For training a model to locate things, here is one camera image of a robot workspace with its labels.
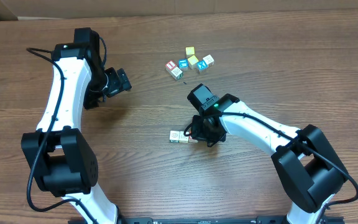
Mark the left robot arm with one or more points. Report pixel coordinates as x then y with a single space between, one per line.
63 167

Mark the yellow block near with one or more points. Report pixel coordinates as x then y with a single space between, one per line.
192 61

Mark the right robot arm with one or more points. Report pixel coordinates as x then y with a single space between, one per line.
308 167

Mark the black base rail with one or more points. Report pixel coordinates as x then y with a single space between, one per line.
258 220

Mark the cardboard box edge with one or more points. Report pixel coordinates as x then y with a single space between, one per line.
15 9

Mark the blue X letter block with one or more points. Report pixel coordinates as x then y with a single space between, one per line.
201 66

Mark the yellow block far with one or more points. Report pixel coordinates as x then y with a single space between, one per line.
189 51

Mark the white green patterned block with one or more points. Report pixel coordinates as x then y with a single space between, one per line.
176 73

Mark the blue P letter block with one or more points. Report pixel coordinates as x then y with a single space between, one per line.
183 138

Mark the red O letter block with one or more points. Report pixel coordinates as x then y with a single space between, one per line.
190 139

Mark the yellow block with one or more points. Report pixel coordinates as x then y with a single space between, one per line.
189 51
192 61

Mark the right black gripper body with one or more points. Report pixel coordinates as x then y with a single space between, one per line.
204 135

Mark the white patterned block far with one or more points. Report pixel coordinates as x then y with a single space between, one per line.
209 60

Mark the blue L letter block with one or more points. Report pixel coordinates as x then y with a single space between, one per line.
183 65

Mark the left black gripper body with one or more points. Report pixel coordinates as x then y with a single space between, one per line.
120 80

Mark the red I letter block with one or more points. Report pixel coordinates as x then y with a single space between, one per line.
169 66

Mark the white patterned wooden block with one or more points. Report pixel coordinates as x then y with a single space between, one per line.
174 136

